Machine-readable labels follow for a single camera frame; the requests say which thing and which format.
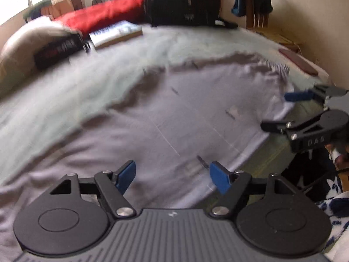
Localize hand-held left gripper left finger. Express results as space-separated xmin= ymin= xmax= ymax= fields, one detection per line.
xmin=50 ymin=160 xmax=137 ymax=219

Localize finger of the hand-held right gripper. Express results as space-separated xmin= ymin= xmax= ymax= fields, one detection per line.
xmin=260 ymin=109 xmax=345 ymax=140
xmin=284 ymin=84 xmax=349 ymax=105

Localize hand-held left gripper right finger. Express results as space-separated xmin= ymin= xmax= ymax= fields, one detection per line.
xmin=210 ymin=162 xmax=296 ymax=220

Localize grey pants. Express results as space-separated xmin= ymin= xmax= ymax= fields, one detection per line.
xmin=0 ymin=52 xmax=295 ymax=262

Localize person's right hand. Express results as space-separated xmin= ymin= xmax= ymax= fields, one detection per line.
xmin=328 ymin=142 xmax=349 ymax=165

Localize red phone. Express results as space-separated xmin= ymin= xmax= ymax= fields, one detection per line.
xmin=278 ymin=48 xmax=319 ymax=76

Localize yellow chair cushion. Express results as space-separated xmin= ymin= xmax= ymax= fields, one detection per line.
xmin=253 ymin=29 xmax=302 ymax=51

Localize wooden chair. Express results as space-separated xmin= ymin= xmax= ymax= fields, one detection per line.
xmin=244 ymin=0 xmax=302 ymax=50

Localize black pencil case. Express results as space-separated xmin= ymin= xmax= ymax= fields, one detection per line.
xmin=33 ymin=33 xmax=90 ymax=70

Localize blue white book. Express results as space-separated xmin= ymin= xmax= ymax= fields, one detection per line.
xmin=89 ymin=20 xmax=144 ymax=50

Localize black backpack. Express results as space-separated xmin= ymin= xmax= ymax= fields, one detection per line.
xmin=144 ymin=0 xmax=239 ymax=29

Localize grey green pillow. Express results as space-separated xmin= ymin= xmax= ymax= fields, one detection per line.
xmin=0 ymin=16 xmax=82 ymax=96

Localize red quilt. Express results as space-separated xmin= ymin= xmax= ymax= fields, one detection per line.
xmin=53 ymin=0 xmax=148 ymax=37

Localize cardboard box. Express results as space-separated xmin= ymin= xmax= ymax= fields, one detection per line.
xmin=41 ymin=0 xmax=84 ymax=19

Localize green stool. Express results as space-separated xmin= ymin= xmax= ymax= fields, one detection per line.
xmin=23 ymin=1 xmax=52 ymax=22

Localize black cable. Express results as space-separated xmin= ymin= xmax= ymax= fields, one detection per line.
xmin=297 ymin=166 xmax=349 ymax=191

